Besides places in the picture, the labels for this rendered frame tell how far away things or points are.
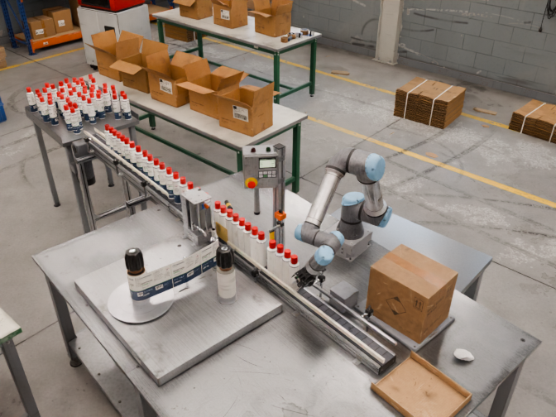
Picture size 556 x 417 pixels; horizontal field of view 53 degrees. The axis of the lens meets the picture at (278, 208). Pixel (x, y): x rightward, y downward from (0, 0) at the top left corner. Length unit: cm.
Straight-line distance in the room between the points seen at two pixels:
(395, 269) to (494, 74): 565
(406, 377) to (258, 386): 62
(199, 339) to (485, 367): 123
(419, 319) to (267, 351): 67
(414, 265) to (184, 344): 107
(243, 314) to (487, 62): 597
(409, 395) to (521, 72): 590
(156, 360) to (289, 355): 56
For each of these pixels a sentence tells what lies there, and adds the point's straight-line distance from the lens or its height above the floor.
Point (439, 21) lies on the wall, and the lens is 813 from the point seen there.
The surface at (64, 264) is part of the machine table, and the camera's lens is 317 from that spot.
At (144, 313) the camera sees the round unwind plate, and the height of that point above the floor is 89.
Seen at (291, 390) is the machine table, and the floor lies 83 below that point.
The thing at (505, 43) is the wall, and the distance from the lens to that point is 781.
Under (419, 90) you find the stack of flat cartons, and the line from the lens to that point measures 673.
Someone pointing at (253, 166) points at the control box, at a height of 141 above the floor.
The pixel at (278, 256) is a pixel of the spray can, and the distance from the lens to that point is 269.
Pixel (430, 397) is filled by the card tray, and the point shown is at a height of 83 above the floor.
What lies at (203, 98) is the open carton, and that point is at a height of 93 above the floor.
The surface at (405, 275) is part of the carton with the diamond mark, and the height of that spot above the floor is 112.
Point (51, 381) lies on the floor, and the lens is 374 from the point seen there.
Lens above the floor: 270
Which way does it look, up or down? 33 degrees down
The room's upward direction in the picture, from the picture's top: straight up
